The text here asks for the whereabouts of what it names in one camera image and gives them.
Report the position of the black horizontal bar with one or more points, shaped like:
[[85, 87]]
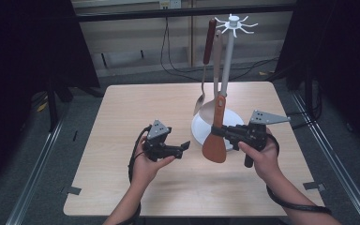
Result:
[[137, 15]]

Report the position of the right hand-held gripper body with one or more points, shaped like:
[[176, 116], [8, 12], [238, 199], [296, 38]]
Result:
[[253, 137]]

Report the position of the metal floor rail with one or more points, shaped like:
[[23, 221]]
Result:
[[350, 187], [34, 175]]

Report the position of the black curtain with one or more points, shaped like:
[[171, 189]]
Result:
[[347, 62], [18, 78]]

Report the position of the person's left hand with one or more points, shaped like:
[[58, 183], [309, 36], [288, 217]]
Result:
[[147, 170]]

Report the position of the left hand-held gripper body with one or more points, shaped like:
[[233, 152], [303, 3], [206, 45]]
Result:
[[157, 146]]

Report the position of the black stand leg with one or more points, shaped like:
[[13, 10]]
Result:
[[52, 106]]

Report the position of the grey tape piece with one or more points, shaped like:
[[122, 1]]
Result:
[[314, 186], [72, 190]]

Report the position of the white utensil stand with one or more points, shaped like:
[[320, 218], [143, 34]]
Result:
[[228, 62]]

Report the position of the orange rice paddle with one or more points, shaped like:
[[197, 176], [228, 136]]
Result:
[[214, 150]]

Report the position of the person's right hand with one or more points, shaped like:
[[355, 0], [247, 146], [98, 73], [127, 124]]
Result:
[[264, 162]]

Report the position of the white power outlet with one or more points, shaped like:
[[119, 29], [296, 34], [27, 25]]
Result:
[[170, 3]]

